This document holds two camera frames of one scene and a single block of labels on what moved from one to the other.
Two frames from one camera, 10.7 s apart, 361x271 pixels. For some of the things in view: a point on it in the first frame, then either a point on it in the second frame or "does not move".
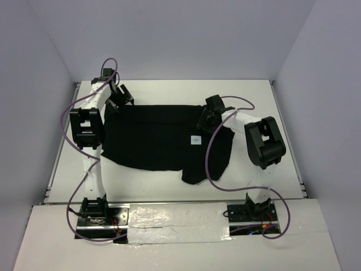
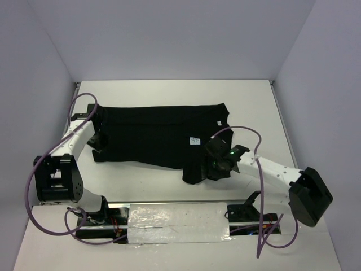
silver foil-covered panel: x=178 y=222 does not move
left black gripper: x=126 y=97 -> x=98 y=147
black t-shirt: x=165 y=138 does not move
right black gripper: x=202 y=123 -> x=208 y=160
